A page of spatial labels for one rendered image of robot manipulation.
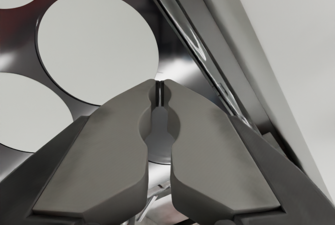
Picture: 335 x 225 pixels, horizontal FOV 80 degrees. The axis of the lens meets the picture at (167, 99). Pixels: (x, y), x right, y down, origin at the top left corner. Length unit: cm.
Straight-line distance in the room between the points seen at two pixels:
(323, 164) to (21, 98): 27
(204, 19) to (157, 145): 15
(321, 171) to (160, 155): 15
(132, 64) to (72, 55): 5
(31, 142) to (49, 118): 4
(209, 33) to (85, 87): 15
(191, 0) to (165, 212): 32
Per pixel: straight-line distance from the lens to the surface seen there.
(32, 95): 23
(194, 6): 25
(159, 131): 22
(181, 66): 18
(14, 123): 26
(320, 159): 20
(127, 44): 18
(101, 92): 20
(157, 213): 39
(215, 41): 26
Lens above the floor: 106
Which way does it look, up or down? 58 degrees down
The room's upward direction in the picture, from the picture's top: 177 degrees clockwise
